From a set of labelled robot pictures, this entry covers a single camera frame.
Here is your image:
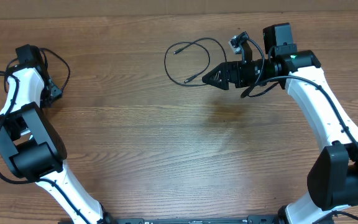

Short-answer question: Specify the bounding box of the black usb cable grey plug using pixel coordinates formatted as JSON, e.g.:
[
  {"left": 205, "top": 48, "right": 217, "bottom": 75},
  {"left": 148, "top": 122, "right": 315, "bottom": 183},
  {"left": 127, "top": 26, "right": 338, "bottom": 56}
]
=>
[{"left": 40, "top": 47, "right": 71, "bottom": 95}]

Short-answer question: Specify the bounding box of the thin black usb cable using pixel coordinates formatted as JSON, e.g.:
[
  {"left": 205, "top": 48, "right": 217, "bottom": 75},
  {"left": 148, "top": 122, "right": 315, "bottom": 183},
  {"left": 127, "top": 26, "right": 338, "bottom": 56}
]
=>
[{"left": 163, "top": 37, "right": 228, "bottom": 88}]

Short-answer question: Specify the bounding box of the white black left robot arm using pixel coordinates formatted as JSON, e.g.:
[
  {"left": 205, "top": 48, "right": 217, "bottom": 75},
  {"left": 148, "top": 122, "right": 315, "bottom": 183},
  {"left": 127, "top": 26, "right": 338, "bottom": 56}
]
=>
[{"left": 0, "top": 44, "right": 114, "bottom": 223}]

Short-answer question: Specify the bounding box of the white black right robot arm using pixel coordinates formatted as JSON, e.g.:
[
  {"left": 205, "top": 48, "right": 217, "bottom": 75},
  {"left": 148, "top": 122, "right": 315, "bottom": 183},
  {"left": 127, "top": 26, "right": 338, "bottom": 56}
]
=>
[{"left": 202, "top": 23, "right": 358, "bottom": 223}]

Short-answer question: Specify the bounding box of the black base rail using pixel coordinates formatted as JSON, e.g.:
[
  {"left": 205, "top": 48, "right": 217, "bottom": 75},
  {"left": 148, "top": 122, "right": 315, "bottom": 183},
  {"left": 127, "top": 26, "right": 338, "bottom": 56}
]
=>
[{"left": 96, "top": 215, "right": 287, "bottom": 224}]

